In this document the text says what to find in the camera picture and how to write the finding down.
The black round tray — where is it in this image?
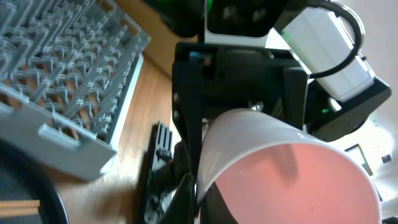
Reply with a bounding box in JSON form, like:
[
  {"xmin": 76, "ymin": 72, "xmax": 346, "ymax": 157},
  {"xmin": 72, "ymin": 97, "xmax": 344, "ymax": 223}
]
[{"xmin": 1, "ymin": 141, "xmax": 69, "ymax": 224}]

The wooden chopstick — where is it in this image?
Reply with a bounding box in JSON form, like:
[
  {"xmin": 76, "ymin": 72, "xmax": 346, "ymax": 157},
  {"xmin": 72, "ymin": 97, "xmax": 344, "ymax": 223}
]
[
  {"xmin": 0, "ymin": 200, "xmax": 40, "ymax": 208},
  {"xmin": 0, "ymin": 208, "xmax": 39, "ymax": 218}
]

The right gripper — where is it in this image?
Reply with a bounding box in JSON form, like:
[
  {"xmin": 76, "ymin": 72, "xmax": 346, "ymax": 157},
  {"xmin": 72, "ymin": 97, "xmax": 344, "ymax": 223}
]
[{"xmin": 172, "ymin": 42, "xmax": 308, "ymax": 176}]

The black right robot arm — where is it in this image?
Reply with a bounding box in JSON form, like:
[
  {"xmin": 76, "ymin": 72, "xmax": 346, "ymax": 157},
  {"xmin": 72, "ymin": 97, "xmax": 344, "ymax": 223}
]
[{"xmin": 149, "ymin": 0, "xmax": 392, "ymax": 180}]

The grey dishwasher rack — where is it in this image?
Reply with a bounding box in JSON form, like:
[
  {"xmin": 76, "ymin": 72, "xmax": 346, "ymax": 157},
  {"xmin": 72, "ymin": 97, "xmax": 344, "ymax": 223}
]
[{"xmin": 1, "ymin": 0, "xmax": 150, "ymax": 181}]

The wall control panel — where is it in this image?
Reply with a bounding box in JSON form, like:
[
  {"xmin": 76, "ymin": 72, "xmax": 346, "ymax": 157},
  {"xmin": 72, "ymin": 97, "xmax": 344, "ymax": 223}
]
[{"xmin": 345, "ymin": 144, "xmax": 373, "ymax": 176}]

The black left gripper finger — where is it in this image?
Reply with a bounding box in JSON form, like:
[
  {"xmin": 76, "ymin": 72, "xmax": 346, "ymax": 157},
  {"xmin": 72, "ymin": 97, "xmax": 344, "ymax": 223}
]
[{"xmin": 159, "ymin": 173, "xmax": 195, "ymax": 224}]

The pink plastic cup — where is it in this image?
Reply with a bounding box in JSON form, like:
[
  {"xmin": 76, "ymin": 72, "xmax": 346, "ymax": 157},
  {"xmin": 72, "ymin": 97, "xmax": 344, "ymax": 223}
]
[{"xmin": 197, "ymin": 109, "xmax": 382, "ymax": 223}]

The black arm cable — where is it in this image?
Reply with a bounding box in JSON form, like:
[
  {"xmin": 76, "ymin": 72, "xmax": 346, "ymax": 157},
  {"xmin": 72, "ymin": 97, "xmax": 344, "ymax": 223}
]
[{"xmin": 307, "ymin": 0, "xmax": 365, "ymax": 79}]

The black base clamp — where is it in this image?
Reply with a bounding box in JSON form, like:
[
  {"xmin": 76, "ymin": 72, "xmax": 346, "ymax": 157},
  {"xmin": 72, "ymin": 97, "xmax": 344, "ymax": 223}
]
[{"xmin": 136, "ymin": 122, "xmax": 188, "ymax": 224}]

